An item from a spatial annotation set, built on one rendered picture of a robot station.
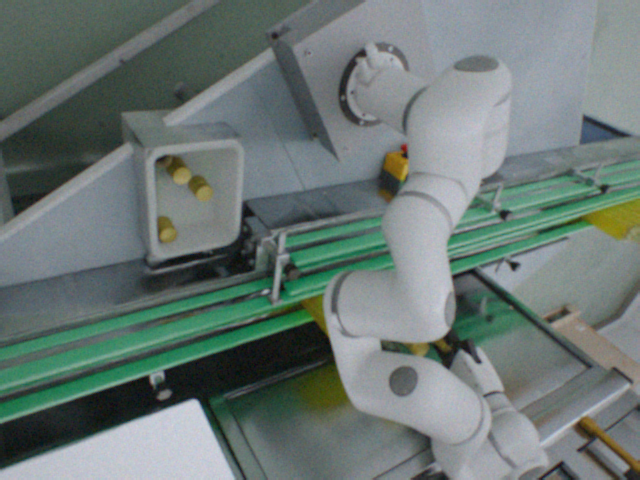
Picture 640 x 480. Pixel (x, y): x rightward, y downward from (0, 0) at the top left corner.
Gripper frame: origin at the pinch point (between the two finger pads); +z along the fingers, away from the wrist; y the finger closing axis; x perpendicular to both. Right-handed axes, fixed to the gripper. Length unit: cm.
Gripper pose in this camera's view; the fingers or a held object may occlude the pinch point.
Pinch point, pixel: (446, 343)
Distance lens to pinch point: 103.7
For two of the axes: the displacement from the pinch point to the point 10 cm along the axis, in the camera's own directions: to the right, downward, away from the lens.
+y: 1.4, -8.0, -5.8
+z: -2.9, -5.9, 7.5
